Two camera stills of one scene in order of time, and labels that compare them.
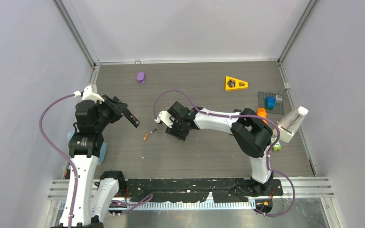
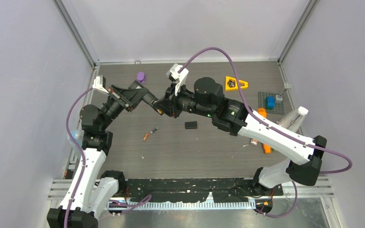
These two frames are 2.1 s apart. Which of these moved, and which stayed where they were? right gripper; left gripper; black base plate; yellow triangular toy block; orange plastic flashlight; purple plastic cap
Moved: right gripper; left gripper
Stayed: yellow triangular toy block; orange plastic flashlight; purple plastic cap; black base plate
